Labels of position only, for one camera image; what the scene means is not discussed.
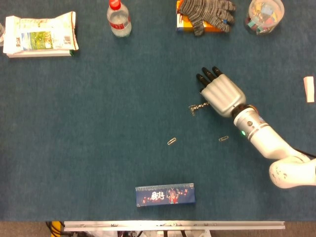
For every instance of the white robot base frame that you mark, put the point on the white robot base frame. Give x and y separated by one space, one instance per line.
148 233

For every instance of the clear bottle red cap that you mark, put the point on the clear bottle red cap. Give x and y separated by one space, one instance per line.
119 21

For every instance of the clear jar of binder clips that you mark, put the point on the clear jar of binder clips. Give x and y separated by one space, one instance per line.
264 17

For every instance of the grey striped knit glove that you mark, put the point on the grey striped knit glove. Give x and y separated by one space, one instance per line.
207 13

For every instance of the magnetic bead rod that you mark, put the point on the magnetic bead rod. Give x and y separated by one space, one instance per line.
201 106

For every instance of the green packet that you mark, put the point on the green packet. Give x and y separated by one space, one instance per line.
72 52

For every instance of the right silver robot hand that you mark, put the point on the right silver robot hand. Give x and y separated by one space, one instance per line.
223 95

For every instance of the white crumpled snack bag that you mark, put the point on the white crumpled snack bag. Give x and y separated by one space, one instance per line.
39 32

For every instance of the blue printed long box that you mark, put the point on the blue printed long box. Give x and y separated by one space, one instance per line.
165 196

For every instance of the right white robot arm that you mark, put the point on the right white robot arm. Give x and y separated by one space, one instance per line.
269 143

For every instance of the orange blue white box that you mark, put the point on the orange blue white box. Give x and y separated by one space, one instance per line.
181 26

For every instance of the aluminium table rail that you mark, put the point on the aluminium table rail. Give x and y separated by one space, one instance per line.
172 225

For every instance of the white flat box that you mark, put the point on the white flat box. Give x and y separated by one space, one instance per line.
37 54

